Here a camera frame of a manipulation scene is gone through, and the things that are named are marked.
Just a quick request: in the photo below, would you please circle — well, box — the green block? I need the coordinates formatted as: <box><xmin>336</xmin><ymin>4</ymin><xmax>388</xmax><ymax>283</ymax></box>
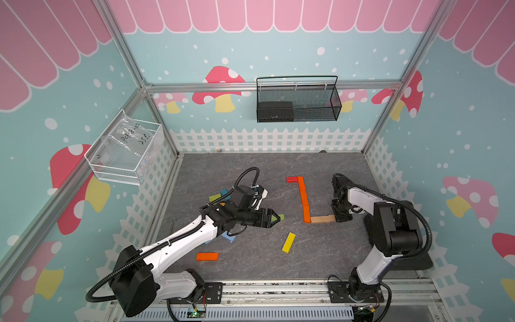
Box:
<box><xmin>209</xmin><ymin>193</ymin><xmax>222</xmax><ymax>203</ymax></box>
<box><xmin>272</xmin><ymin>214</ymin><xmax>284</xmax><ymax>222</ymax></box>

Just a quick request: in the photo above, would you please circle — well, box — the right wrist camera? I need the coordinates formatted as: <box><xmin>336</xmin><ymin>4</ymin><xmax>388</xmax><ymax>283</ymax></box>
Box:
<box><xmin>331</xmin><ymin>173</ymin><xmax>352</xmax><ymax>199</ymax></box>

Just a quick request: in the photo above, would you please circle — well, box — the orange block front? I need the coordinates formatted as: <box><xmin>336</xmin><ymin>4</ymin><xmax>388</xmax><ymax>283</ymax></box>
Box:
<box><xmin>196</xmin><ymin>252</ymin><xmax>219</xmax><ymax>262</ymax></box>

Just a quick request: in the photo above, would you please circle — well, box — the black wire basket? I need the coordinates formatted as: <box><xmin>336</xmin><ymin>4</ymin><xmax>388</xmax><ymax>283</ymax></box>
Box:
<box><xmin>256</xmin><ymin>75</ymin><xmax>342</xmax><ymax>122</ymax></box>

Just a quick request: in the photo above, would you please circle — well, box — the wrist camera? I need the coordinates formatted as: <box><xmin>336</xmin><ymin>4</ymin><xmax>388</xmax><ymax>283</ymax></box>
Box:
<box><xmin>331</xmin><ymin>173</ymin><xmax>352</xmax><ymax>199</ymax></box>
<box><xmin>231</xmin><ymin>185</ymin><xmax>268</xmax><ymax>210</ymax></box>

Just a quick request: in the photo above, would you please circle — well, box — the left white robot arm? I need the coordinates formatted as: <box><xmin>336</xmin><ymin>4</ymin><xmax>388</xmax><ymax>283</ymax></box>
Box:
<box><xmin>85</xmin><ymin>166</ymin><xmax>280</xmax><ymax>317</ymax></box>

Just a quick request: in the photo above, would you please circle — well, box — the black box in basket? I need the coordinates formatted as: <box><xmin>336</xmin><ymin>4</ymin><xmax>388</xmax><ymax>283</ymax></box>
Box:
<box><xmin>256</xmin><ymin>101</ymin><xmax>295</xmax><ymax>123</ymax></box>

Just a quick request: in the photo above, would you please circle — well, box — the light blue short block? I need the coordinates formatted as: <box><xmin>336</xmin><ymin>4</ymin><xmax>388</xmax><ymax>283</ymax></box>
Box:
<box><xmin>222</xmin><ymin>233</ymin><xmax>236</xmax><ymax>242</ymax></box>

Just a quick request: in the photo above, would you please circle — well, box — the orange block short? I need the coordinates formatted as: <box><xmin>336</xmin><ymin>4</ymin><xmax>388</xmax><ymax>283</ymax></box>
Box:
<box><xmin>303</xmin><ymin>205</ymin><xmax>312</xmax><ymax>224</ymax></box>

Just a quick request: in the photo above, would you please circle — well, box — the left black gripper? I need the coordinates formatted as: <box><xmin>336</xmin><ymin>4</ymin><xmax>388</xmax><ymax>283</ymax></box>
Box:
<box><xmin>236</xmin><ymin>207</ymin><xmax>280</xmax><ymax>229</ymax></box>

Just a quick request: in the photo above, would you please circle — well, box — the natural wood block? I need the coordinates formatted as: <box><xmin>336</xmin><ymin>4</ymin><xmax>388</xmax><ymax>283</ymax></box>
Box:
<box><xmin>311</xmin><ymin>215</ymin><xmax>336</xmax><ymax>224</ymax></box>

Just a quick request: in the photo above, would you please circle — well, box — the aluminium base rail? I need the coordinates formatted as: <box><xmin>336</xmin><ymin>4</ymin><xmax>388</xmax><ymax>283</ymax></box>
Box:
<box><xmin>131</xmin><ymin>279</ymin><xmax>451</xmax><ymax>321</ymax></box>

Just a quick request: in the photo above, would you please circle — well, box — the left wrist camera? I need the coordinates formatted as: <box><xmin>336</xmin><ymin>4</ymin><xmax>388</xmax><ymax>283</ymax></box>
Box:
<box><xmin>231</xmin><ymin>185</ymin><xmax>268</xmax><ymax>210</ymax></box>

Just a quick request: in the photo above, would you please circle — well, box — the yellow long block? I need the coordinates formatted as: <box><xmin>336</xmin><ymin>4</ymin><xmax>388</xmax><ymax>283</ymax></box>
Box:
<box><xmin>282</xmin><ymin>232</ymin><xmax>296</xmax><ymax>254</ymax></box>

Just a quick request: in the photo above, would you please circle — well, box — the clear plastic bag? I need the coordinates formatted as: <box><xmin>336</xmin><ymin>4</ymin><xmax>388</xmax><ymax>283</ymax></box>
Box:
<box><xmin>104</xmin><ymin>115</ymin><xmax>154</xmax><ymax>158</ymax></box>

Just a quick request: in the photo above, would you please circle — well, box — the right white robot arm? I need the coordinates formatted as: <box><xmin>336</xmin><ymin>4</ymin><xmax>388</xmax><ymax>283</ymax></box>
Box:
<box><xmin>327</xmin><ymin>173</ymin><xmax>433</xmax><ymax>303</ymax></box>

